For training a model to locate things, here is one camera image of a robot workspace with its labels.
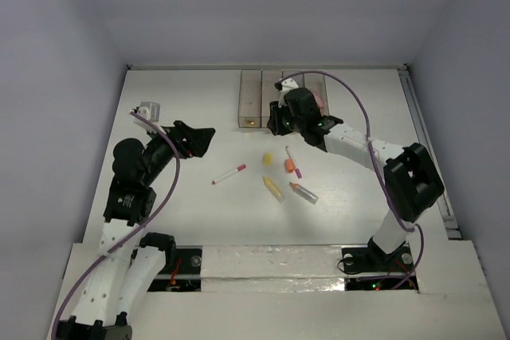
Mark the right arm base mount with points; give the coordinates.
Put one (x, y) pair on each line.
(367, 269)

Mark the aluminium rail right edge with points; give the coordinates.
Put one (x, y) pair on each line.
(446, 210)

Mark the orange clear highlighter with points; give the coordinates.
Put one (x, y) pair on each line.
(306, 194)

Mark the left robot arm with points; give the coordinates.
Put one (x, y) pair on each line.
(102, 302)

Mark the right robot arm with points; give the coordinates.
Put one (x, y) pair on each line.
(408, 177)

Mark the orange highlighter cap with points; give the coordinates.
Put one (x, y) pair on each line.
(289, 165)

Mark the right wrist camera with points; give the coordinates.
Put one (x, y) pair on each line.
(285, 86)

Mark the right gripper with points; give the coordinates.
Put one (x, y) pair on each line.
(276, 121)

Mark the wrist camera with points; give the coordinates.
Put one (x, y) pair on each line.
(147, 115)
(285, 86)

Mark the pink marker pen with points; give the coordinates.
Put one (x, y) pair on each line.
(297, 171)
(228, 174)

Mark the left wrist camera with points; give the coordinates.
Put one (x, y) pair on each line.
(147, 115)

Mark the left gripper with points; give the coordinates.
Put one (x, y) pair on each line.
(180, 139)

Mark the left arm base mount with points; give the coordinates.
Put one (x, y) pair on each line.
(184, 276)

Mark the yellow highlighter cap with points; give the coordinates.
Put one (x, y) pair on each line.
(267, 159)

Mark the yellow highlighter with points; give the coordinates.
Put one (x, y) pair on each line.
(272, 187)

